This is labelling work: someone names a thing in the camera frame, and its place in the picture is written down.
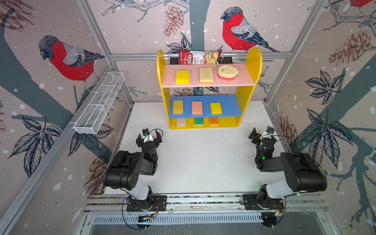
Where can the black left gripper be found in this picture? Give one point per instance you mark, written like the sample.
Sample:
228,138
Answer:
138,142

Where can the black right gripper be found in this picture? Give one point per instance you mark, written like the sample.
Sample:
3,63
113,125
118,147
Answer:
256,136

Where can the pale pink sponge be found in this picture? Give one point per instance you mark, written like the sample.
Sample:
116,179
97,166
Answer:
181,122

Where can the orange scouring sponge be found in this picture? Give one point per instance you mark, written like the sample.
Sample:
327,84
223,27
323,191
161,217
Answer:
214,121

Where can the small bright yellow sponge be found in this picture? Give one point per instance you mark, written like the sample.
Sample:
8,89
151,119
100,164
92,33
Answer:
216,108

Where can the green scouring sponge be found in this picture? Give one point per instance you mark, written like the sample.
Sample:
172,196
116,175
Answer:
198,121

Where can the salmon pink sponge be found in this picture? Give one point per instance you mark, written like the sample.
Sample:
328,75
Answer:
197,108

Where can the smiley face sponge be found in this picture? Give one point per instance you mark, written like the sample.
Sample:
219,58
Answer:
227,72

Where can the cream beige sponge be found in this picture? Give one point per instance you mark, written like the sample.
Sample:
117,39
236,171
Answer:
206,75

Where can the yellow rectangular sponge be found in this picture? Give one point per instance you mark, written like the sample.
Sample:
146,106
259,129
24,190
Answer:
178,107

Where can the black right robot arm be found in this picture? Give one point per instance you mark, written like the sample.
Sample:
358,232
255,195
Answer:
302,174

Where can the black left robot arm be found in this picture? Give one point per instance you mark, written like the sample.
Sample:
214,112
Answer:
125,169

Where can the yellow wooden shelf unit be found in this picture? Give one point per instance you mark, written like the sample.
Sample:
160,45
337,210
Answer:
234,95

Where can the red chips bag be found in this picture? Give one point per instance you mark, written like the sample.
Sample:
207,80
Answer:
188,57

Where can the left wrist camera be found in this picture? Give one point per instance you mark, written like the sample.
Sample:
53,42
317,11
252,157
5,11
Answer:
146,134

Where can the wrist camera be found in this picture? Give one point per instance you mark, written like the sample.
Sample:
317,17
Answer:
146,134
269,131

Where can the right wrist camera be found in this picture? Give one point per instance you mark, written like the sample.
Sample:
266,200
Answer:
269,131

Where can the white wire mesh basket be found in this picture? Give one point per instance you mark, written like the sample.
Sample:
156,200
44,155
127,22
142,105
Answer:
96,111

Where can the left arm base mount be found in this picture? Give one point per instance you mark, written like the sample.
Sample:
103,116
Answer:
155,203

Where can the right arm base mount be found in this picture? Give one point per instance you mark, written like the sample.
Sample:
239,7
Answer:
253,202

